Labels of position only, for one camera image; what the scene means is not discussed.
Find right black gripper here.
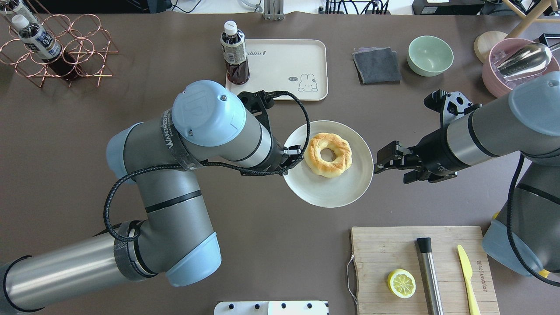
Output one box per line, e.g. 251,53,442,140
374,89,482,184

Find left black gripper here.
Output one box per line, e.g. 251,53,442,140
238,91,304,172

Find white round plate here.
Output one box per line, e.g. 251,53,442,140
284,120,374,208

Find yellow glazed donut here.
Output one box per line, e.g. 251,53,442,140
304,133,353,178

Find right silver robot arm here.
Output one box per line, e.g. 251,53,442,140
374,71,560,286

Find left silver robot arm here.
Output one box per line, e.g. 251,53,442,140
1,80,308,315

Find cream rabbit tray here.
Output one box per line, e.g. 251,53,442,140
224,38,328,101

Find brown drink bottle on tray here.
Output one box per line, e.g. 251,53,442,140
220,21,250,84

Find wooden cutting board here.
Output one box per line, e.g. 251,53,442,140
346,226,501,315

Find grey folded cloth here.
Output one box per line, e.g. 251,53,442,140
352,47,402,84

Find mint green bowl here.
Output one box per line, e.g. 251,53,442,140
407,35,454,77

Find yellow plastic knife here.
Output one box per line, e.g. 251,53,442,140
457,245,481,315

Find half lemon slice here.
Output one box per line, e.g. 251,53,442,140
387,269,416,299

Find pink bowl with ice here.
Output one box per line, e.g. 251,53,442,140
481,38,560,98

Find steel ice scoop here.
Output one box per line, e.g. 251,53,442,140
497,42,552,81

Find dark bottle in rack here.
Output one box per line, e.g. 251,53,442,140
12,14,80,81
0,0,40,26

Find aluminium frame post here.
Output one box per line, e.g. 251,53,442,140
261,0,285,21

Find copper wire bottle rack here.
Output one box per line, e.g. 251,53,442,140
1,0,119,88

